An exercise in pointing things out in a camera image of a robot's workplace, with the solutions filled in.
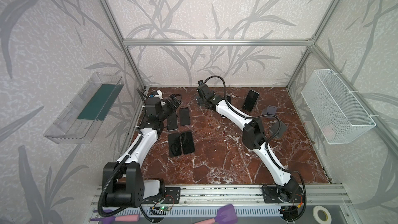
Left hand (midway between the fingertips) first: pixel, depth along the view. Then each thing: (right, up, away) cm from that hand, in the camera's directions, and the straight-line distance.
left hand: (181, 94), depth 82 cm
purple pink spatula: (+23, -55, -13) cm, 61 cm away
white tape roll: (+63, -54, -13) cm, 84 cm away
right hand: (+12, +3, +19) cm, 23 cm away
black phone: (-2, -14, +21) cm, 25 cm away
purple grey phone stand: (+58, -10, +26) cm, 64 cm away
